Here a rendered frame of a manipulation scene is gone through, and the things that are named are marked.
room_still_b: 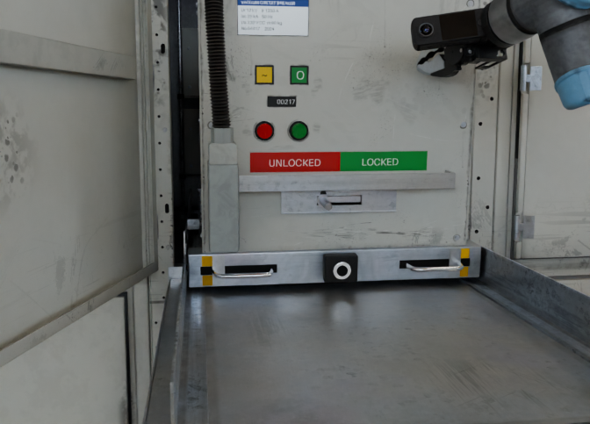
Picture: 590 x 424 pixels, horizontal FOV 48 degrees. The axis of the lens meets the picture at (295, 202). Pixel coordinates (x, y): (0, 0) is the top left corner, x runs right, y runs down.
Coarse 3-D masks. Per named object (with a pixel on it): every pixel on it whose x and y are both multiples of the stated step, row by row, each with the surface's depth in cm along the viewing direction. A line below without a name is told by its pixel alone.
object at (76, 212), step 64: (0, 0) 82; (64, 0) 97; (128, 0) 119; (0, 64) 82; (64, 64) 94; (128, 64) 115; (0, 128) 82; (64, 128) 98; (128, 128) 120; (0, 192) 83; (64, 192) 98; (128, 192) 120; (0, 256) 83; (64, 256) 98; (128, 256) 121; (0, 320) 83; (64, 320) 93
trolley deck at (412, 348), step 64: (256, 320) 102; (320, 320) 102; (384, 320) 102; (448, 320) 102; (512, 320) 102; (256, 384) 78; (320, 384) 78; (384, 384) 78; (448, 384) 78; (512, 384) 78; (576, 384) 78
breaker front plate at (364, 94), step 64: (320, 0) 112; (384, 0) 113; (448, 0) 115; (256, 64) 112; (320, 64) 114; (384, 64) 115; (320, 128) 116; (384, 128) 118; (448, 128) 119; (256, 192) 117; (384, 192) 120; (448, 192) 122
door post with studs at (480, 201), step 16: (480, 64) 132; (480, 80) 132; (496, 80) 133; (480, 96) 133; (496, 96) 133; (480, 112) 133; (480, 128) 134; (480, 144) 134; (480, 160) 135; (480, 176) 135; (480, 192) 135; (480, 208) 136; (480, 224) 136; (480, 240) 137
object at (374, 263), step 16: (192, 256) 116; (240, 256) 117; (256, 256) 118; (272, 256) 118; (288, 256) 118; (304, 256) 119; (320, 256) 119; (368, 256) 120; (384, 256) 121; (400, 256) 121; (416, 256) 122; (432, 256) 122; (448, 256) 123; (480, 256) 124; (192, 272) 116; (208, 272) 117; (240, 272) 118; (256, 272) 118; (288, 272) 119; (304, 272) 119; (320, 272) 120; (368, 272) 121; (384, 272) 122; (400, 272) 122; (416, 272) 122; (432, 272) 123; (448, 272) 123
